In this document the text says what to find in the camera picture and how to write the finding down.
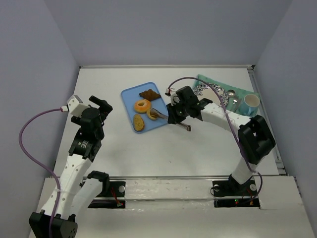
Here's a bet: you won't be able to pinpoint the metal kitchen tongs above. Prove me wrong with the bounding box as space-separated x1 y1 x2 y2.
150 108 192 131

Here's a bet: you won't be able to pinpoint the round yellow bun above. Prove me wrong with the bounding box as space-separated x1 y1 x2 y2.
146 109 158 120

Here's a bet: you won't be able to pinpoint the oval seeded bread roll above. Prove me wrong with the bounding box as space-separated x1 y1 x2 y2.
133 114 145 131

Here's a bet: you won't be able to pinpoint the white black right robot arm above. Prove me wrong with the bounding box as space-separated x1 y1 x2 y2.
165 86 276 191

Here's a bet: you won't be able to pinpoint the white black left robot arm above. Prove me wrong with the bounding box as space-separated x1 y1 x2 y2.
29 95 112 238

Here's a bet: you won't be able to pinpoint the blue floral plate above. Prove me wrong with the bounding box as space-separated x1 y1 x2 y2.
193 83 229 107

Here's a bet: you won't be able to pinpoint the blue plastic tray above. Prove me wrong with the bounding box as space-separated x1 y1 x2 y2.
121 82 167 134

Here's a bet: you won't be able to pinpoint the orange glazed donut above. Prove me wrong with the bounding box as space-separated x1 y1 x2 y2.
133 99 151 114

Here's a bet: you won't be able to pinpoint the dark brown croissant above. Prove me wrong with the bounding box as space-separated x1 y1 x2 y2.
139 89 161 102

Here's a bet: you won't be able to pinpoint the metal spoon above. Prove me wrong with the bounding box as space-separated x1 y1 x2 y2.
227 90 236 98

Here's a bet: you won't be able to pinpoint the green cloth mat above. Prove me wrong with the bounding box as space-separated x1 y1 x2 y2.
193 74 261 117

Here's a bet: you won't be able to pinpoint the light blue mug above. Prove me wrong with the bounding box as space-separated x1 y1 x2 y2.
240 94 260 116

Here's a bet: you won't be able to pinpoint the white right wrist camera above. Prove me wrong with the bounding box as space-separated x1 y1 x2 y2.
170 92 180 106

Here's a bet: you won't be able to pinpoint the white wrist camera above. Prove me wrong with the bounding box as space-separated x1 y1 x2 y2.
67 95 89 117
170 92 180 106

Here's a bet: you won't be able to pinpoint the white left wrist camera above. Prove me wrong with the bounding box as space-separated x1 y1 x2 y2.
67 95 89 117

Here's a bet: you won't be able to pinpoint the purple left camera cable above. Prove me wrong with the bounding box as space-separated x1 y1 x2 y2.
19 106 69 238

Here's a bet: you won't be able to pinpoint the purple camera cable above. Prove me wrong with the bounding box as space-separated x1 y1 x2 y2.
165 76 263 201
19 106 69 238

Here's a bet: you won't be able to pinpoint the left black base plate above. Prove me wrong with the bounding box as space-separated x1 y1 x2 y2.
88 181 126 209

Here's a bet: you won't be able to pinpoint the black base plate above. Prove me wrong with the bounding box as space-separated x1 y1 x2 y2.
88 181 126 209
210 180 260 208

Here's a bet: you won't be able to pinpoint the aluminium front rail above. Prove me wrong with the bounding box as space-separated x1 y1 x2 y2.
81 175 231 180

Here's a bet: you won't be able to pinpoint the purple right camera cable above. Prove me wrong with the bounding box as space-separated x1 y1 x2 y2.
165 76 263 201

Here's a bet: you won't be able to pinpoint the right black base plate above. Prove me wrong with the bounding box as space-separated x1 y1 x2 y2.
210 180 260 208

